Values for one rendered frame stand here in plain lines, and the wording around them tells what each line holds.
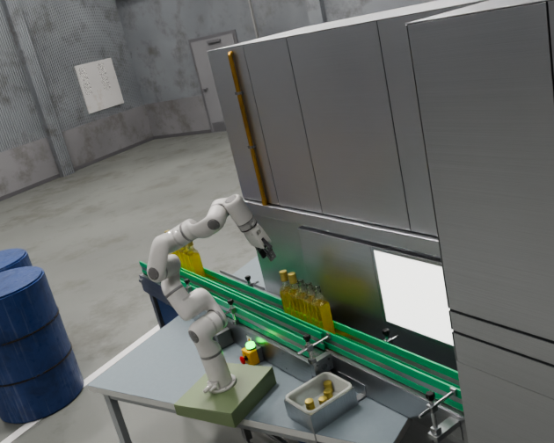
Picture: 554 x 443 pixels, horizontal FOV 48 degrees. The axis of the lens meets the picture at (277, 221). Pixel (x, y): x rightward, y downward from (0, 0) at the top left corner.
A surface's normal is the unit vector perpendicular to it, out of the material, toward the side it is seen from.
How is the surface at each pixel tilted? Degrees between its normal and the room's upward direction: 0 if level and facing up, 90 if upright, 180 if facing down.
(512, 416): 90
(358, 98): 90
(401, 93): 90
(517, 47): 90
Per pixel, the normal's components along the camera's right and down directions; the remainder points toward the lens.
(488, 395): -0.79, 0.35
